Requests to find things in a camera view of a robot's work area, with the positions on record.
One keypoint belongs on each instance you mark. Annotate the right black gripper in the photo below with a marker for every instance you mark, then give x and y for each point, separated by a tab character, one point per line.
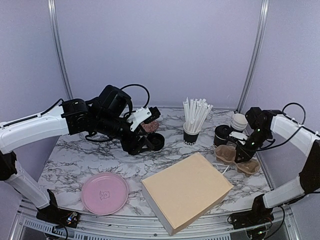
246	154

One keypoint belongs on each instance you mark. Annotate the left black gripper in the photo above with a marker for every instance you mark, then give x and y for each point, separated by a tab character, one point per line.
134	149

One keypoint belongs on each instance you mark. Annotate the brown cardboard cup carrier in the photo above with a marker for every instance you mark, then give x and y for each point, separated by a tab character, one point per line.
227	155

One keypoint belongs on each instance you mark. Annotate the black paper coffee cup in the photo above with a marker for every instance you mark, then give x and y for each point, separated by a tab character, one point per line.
221	136

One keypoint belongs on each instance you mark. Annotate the brown paper bag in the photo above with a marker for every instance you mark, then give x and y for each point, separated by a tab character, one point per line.
183	192

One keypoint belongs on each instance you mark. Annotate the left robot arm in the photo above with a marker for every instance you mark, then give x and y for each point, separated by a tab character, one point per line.
111	114

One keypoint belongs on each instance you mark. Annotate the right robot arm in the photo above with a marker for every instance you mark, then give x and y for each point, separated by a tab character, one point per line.
266	123

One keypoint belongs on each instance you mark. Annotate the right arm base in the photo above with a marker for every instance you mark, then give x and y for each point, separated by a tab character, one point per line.
258	215

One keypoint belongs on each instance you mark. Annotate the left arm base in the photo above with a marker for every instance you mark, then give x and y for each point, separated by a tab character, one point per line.
53	214

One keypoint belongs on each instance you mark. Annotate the stack of black lids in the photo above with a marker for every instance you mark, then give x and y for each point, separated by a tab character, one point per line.
157	140

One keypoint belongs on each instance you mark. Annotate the stack of paper cups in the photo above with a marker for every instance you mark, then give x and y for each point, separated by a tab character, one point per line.
238	122

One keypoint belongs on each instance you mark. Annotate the black cup holding straws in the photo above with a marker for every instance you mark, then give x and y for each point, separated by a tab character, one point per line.
189	138

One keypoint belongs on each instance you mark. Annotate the bundle of white straws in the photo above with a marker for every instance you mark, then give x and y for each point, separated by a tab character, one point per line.
196	112

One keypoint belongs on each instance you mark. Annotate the pink plate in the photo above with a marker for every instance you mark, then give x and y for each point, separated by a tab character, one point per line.
104	193

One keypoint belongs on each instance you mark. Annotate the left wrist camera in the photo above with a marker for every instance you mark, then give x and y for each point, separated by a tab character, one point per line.
143	115

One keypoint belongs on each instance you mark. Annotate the right aluminium frame post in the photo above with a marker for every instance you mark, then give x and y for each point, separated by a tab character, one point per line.
258	42

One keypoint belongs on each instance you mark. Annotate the aluminium frame post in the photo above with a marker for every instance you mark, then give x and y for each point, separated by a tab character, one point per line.
58	48
258	42

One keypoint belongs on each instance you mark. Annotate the left aluminium frame post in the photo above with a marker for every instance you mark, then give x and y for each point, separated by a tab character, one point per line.
58	48

